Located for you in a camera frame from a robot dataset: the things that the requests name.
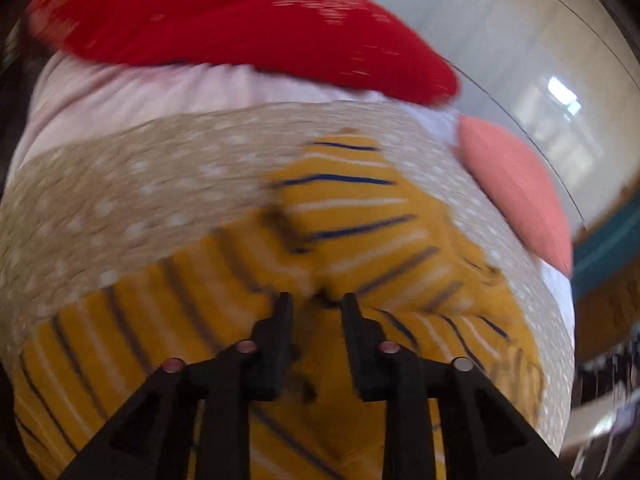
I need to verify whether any beige dotted cloth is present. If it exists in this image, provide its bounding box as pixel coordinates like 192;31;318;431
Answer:
0;101;576;453

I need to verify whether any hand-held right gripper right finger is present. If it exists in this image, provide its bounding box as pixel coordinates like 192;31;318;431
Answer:
341;293;574;480

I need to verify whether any pale pink cloth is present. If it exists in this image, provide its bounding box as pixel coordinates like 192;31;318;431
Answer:
7;52;458;173

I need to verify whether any yellow striped garment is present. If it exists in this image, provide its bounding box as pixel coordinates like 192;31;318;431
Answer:
11;132;547;480

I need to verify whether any salmon pink cloth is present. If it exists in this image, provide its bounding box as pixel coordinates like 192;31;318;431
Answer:
458;115;574;278

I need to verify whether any red patterned garment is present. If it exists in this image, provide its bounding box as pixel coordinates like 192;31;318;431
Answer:
26;0;462;107

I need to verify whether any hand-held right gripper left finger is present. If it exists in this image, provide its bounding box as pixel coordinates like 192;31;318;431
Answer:
59;292;294;480

